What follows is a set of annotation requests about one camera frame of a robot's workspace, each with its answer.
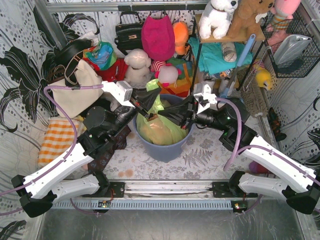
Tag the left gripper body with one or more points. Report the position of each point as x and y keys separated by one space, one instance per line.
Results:
x=136 y=105

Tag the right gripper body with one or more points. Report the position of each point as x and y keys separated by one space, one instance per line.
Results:
x=190 y=116

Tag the green trash bag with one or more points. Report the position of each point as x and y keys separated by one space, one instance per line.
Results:
x=159 y=130

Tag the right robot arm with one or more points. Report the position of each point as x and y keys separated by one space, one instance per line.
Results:
x=296 y=184

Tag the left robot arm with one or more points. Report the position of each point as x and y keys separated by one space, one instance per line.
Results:
x=39 y=191

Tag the blue trash bin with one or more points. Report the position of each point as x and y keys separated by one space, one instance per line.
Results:
x=163 y=153

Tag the cream canvas tote bag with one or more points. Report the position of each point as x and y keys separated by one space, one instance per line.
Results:
x=73 y=102

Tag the magenta fuzzy bag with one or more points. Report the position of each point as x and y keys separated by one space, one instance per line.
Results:
x=158 y=38

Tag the rainbow striped cloth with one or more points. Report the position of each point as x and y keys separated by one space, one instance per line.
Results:
x=182 y=85

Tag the pink head plush doll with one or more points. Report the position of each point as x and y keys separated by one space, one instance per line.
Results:
x=166 y=73

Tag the red cloth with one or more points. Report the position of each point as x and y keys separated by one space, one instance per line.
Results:
x=115 y=73

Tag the brown floral cloth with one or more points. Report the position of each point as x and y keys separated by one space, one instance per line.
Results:
x=120 y=143

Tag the teal folded cloth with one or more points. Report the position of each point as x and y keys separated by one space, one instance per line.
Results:
x=211 y=56

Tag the black leather handbag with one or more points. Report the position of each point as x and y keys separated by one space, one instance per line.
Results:
x=129 y=36

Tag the purple orange sock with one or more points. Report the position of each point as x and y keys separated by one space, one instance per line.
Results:
x=256 y=168

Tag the orange checkered towel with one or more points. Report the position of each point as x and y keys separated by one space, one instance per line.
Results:
x=57 y=139

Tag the yellow plush duck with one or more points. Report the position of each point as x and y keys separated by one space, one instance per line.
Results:
x=262 y=75

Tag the orange plush toy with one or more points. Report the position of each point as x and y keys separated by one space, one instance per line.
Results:
x=181 y=35

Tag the white plush dog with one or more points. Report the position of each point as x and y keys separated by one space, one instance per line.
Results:
x=216 y=18

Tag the silver foil pouch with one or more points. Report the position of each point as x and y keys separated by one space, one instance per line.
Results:
x=291 y=48

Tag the brown teddy bear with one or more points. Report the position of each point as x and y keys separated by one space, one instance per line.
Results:
x=244 y=17

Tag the pink plush toy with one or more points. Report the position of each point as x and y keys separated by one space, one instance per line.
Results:
x=282 y=14

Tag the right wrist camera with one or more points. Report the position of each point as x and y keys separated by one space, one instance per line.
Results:
x=205 y=98

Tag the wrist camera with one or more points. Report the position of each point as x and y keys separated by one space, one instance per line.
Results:
x=205 y=98
x=121 y=91

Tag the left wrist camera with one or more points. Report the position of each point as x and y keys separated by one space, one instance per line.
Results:
x=121 y=91

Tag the blue handled broom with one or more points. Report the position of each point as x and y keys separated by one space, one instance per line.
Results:
x=240 y=61

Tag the black wire basket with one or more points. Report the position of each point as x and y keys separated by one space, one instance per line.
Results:
x=303 y=65

